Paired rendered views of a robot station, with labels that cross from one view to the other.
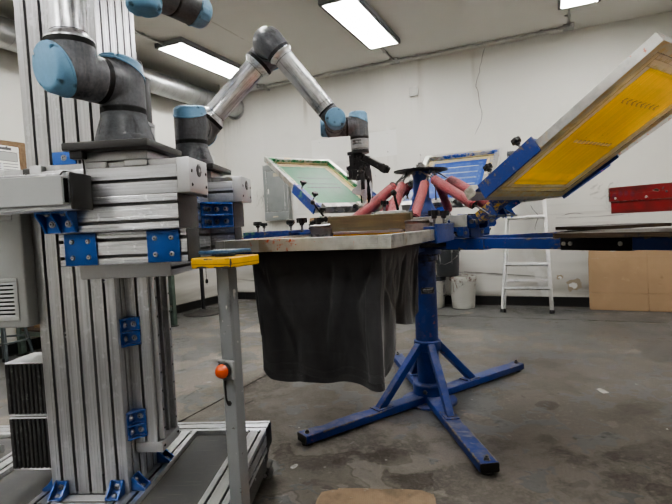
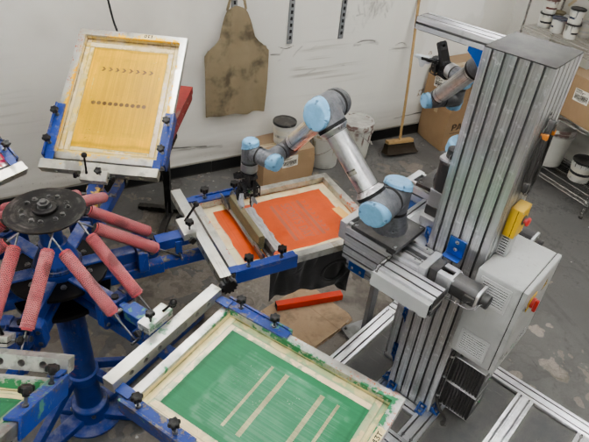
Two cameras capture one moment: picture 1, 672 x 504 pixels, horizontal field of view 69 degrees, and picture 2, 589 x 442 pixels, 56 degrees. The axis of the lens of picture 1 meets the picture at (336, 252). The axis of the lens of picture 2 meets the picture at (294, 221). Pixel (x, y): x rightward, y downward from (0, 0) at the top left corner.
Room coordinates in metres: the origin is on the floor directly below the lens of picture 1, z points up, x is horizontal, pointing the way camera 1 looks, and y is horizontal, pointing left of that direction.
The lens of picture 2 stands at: (3.56, 1.24, 2.62)
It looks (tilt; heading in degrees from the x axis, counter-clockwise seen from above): 37 degrees down; 215
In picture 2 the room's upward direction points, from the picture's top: 6 degrees clockwise
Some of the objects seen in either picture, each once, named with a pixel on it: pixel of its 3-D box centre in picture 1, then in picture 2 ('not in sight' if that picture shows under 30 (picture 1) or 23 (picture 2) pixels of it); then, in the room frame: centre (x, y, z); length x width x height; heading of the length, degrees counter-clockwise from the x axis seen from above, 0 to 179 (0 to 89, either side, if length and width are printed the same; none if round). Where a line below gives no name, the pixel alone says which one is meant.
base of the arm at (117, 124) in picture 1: (124, 128); not in sight; (1.33, 0.55, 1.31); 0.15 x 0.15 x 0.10
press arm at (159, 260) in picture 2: not in sight; (202, 253); (2.17, -0.23, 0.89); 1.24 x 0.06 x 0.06; 155
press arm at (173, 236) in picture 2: not in sight; (174, 238); (2.28, -0.29, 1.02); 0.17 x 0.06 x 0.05; 155
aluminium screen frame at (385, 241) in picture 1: (348, 238); (285, 219); (1.77, -0.05, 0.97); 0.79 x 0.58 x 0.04; 155
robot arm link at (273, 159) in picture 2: (333, 126); (271, 158); (1.96, -0.02, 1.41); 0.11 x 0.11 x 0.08; 2
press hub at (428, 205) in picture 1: (424, 283); (71, 323); (2.73, -0.49, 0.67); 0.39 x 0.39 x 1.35
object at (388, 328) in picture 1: (401, 306); not in sight; (1.63, -0.21, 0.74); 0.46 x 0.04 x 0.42; 155
